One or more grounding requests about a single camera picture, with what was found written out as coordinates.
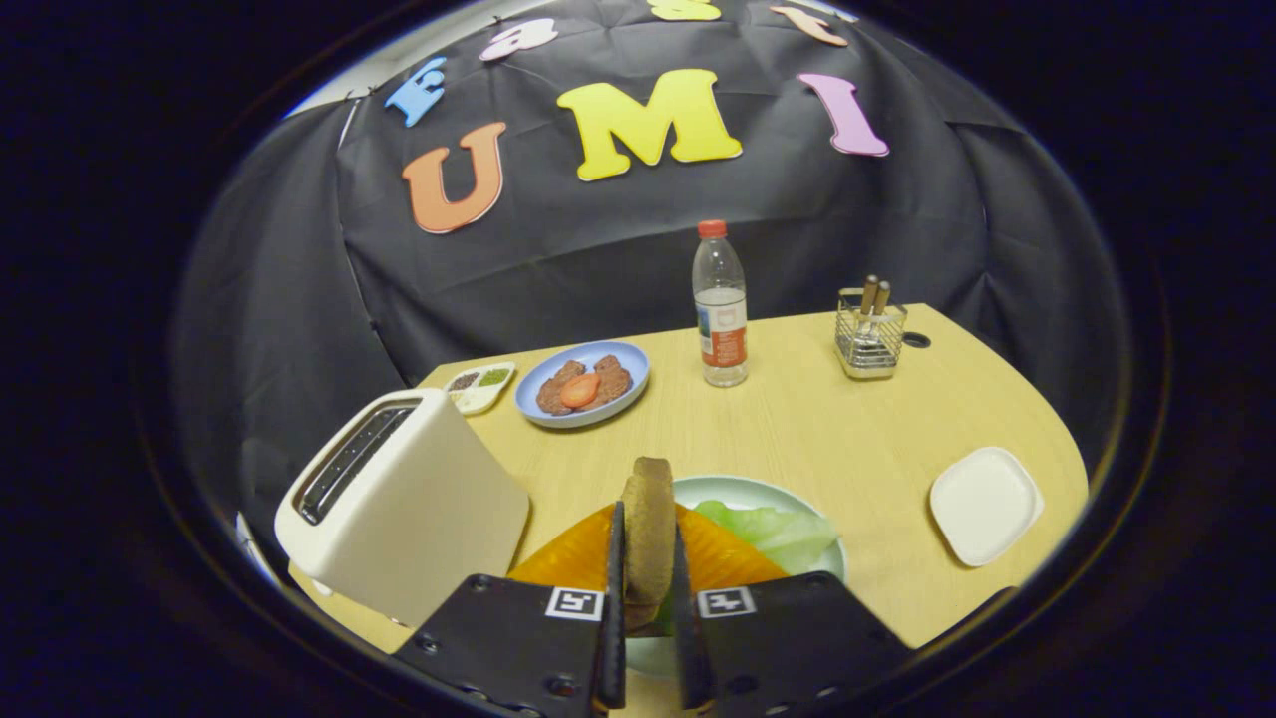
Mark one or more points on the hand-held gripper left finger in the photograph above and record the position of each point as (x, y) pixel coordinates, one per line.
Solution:
(615, 618)

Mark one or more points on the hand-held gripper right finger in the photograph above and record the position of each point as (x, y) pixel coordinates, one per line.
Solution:
(684, 628)

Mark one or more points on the brown toasted bread slice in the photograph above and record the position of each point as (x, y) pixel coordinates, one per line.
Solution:
(650, 529)

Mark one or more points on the green lettuce leaf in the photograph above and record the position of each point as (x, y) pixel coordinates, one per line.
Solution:
(788, 534)

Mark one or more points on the pale green round plate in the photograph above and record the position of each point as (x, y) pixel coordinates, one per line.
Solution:
(738, 491)

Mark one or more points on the white toaster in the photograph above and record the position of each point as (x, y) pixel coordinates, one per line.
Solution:
(429, 519)

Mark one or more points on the brown meat patty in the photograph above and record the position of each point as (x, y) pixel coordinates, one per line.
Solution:
(613, 381)
(551, 397)

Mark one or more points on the red tomato slice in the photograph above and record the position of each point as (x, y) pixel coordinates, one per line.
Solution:
(580, 390)

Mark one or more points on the blue round plate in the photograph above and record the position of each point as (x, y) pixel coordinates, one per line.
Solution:
(628, 359)

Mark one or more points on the white compartment condiment tray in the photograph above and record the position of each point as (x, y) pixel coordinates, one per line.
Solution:
(478, 389)

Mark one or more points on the white square plate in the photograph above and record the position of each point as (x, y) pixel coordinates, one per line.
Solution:
(987, 504)

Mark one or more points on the clear plastic water bottle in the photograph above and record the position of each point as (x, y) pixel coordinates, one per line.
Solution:
(720, 299)

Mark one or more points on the black backdrop cloth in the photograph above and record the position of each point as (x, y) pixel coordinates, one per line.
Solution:
(598, 259)

